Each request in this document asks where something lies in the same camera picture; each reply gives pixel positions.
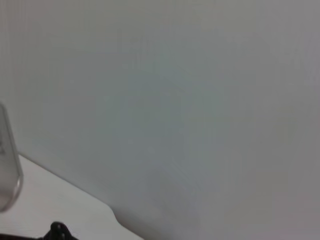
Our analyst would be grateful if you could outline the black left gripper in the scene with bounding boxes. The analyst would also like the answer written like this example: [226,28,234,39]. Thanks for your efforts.
[42,221,79,240]

